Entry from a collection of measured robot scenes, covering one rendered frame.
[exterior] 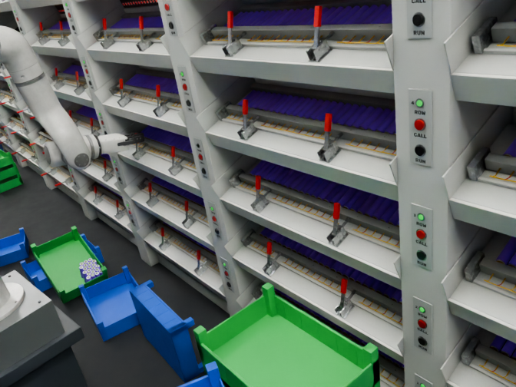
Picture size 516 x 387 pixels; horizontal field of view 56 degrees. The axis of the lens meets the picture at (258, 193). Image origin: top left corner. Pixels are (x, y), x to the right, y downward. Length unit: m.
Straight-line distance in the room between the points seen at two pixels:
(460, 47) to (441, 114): 0.09
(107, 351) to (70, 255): 0.63
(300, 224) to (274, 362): 0.33
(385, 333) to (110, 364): 0.98
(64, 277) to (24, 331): 0.82
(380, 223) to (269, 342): 0.34
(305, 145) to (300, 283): 0.41
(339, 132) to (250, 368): 0.50
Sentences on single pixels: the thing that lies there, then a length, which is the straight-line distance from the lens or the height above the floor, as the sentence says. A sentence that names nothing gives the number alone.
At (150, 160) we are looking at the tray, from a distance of 1.76.
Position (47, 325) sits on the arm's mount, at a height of 0.33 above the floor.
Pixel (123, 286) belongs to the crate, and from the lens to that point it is 2.11.
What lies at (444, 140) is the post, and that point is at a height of 0.83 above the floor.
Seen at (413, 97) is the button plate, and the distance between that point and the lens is 0.79.
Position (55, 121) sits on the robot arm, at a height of 0.77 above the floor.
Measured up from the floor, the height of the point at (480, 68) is 0.94.
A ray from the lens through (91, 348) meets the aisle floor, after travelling 1.87.
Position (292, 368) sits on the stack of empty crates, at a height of 0.40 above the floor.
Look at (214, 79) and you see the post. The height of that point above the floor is 0.86.
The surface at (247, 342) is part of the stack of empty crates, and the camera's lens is 1.06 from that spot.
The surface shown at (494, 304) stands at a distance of 0.91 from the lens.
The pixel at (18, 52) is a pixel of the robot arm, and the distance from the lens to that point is 1.58.
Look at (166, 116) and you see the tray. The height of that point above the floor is 0.74.
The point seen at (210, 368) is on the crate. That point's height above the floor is 0.48.
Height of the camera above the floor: 1.11
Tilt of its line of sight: 25 degrees down
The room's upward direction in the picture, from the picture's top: 10 degrees counter-clockwise
